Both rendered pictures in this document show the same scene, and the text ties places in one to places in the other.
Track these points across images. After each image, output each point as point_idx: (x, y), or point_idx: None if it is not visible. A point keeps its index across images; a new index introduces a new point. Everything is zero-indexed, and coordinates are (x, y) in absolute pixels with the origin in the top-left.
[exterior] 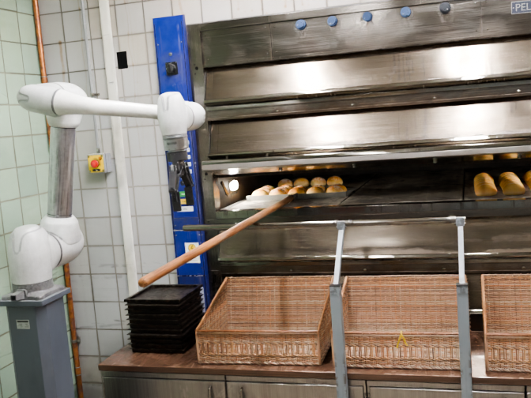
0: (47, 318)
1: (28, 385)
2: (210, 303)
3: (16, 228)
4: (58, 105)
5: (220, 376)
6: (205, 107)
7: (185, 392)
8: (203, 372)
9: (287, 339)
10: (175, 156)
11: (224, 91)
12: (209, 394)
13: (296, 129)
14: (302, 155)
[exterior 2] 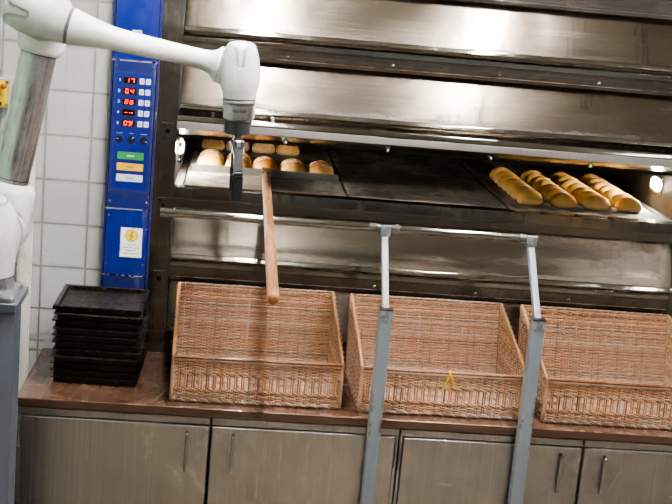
0: (13, 329)
1: None
2: (175, 319)
3: None
4: (75, 32)
5: (203, 418)
6: (181, 35)
7: (148, 440)
8: (181, 412)
9: (301, 374)
10: (240, 129)
11: (214, 17)
12: (187, 442)
13: (310, 86)
14: (326, 128)
